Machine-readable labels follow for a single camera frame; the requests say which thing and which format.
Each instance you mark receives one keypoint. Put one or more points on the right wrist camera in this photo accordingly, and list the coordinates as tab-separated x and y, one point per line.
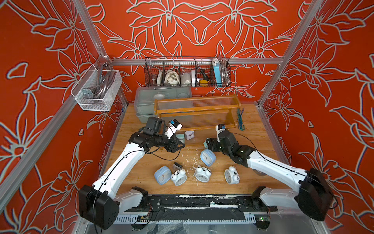
220	128

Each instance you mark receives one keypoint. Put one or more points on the black wire wall basket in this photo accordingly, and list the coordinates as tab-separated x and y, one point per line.
193	72

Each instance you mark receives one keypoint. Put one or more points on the blue box in basket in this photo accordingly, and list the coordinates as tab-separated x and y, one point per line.
217	71

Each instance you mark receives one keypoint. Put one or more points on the white twin-bell clock right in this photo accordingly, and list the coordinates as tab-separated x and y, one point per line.
232	176

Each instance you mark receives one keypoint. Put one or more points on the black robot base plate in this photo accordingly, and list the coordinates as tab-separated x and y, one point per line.
198	209

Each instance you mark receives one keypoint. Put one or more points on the wooden two-tier shelf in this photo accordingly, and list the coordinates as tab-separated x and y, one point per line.
199	114

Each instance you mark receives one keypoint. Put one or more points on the clear plastic storage bin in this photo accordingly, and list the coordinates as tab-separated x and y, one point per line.
146	96

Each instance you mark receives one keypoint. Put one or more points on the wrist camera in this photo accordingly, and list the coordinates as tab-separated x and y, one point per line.
172	128
220	128

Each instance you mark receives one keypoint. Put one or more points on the white twin-bell clock left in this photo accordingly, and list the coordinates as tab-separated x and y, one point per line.
179	177

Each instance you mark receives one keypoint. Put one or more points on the blue rounded alarm clock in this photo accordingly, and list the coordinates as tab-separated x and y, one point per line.
208	157
163	175

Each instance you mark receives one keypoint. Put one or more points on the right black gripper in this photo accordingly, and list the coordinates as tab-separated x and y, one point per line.
212	143

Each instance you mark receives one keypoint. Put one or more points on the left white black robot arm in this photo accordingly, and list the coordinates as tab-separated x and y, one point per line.
100	203

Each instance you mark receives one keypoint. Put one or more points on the lilac square alarm clock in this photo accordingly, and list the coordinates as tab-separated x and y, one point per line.
189	135

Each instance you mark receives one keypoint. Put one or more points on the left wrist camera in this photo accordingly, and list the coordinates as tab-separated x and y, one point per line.
172	128

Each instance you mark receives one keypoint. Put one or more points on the white twin-bell clock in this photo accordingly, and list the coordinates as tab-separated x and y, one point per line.
179	177
232	176
202	174

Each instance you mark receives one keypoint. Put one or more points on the white cloth in basket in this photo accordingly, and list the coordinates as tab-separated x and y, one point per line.
172	78

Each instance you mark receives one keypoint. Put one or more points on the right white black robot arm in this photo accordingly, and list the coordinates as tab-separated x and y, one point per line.
309	190

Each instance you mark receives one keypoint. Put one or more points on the white mesh wall basket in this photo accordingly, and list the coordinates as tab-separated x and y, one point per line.
97	90

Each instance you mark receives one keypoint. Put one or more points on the white twin-bell clock middle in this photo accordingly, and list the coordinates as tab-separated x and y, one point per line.
202	174

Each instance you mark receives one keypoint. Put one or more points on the tape roll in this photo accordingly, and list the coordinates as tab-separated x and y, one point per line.
259	173

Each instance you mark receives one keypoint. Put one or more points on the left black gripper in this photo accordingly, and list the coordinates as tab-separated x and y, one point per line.
172	145

